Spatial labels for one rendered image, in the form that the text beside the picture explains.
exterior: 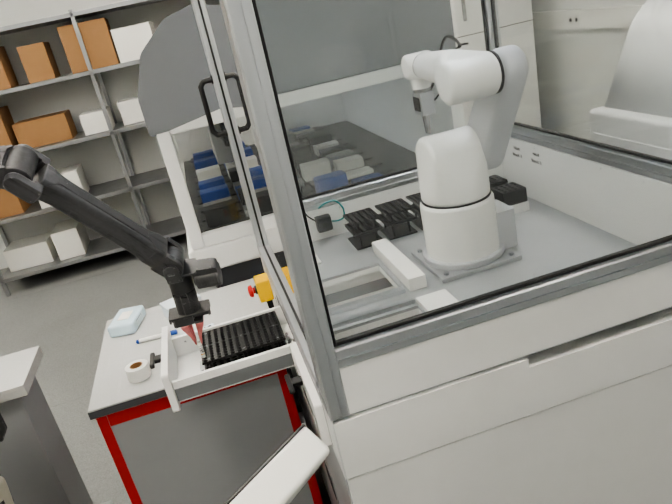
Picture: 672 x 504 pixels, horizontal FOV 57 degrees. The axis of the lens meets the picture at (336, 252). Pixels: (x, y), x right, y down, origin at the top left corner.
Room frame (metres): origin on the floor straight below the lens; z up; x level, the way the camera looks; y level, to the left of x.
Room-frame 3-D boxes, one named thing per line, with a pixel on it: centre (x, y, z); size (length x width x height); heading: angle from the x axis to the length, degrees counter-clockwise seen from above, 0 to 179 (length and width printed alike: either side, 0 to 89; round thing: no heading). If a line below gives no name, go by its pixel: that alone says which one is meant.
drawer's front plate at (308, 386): (1.22, 0.13, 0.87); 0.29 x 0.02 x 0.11; 10
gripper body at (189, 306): (1.41, 0.39, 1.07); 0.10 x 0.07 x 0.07; 98
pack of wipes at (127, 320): (2.04, 0.78, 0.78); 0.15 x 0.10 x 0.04; 177
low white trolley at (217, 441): (1.88, 0.55, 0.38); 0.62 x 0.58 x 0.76; 10
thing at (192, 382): (1.51, 0.29, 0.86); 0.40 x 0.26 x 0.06; 100
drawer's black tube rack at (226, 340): (1.51, 0.30, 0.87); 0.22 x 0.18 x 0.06; 100
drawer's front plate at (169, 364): (1.48, 0.50, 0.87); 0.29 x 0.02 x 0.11; 10
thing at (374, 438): (1.58, -0.30, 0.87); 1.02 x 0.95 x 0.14; 10
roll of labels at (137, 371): (1.66, 0.66, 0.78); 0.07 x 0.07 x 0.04
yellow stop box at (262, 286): (1.85, 0.26, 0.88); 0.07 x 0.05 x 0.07; 10
